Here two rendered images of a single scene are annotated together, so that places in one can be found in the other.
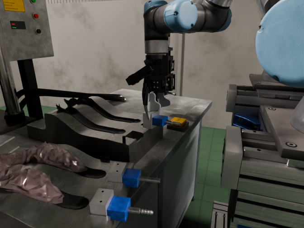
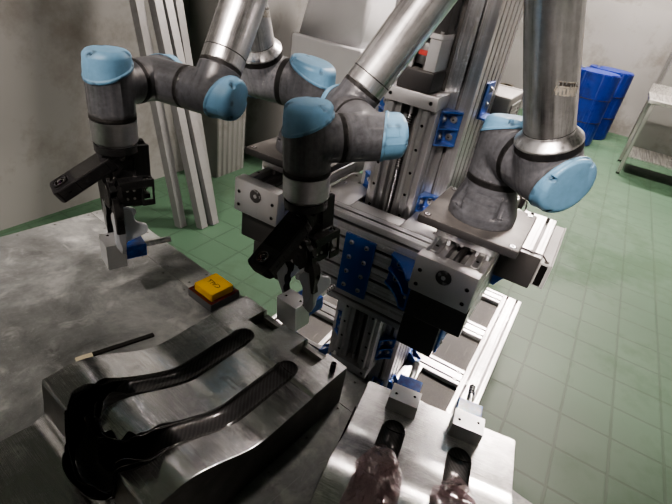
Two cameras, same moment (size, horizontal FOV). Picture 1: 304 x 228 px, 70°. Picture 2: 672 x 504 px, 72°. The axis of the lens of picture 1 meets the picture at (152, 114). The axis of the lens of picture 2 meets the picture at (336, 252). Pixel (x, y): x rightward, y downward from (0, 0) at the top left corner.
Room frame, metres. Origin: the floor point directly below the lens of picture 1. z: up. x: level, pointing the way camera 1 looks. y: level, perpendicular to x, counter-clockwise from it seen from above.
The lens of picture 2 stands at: (0.57, 0.65, 1.47)
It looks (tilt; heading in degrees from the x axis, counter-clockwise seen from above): 32 degrees down; 277
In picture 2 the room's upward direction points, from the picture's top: 10 degrees clockwise
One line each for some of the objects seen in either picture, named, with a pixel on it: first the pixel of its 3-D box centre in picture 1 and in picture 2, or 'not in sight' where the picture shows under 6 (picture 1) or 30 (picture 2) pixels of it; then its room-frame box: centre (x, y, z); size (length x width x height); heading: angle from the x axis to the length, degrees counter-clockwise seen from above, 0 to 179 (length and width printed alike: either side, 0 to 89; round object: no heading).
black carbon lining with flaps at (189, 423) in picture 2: (94, 112); (189, 391); (0.80, 0.23, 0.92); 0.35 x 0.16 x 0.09; 63
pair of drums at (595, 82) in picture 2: not in sight; (590, 103); (-1.58, -6.06, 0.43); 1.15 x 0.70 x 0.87; 71
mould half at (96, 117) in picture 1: (94, 122); (177, 414); (0.82, 0.24, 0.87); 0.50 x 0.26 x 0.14; 63
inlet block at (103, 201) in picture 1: (123, 208); (468, 410); (0.37, 0.06, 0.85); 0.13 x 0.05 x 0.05; 80
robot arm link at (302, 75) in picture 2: not in sight; (309, 86); (0.85, -0.52, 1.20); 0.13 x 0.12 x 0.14; 169
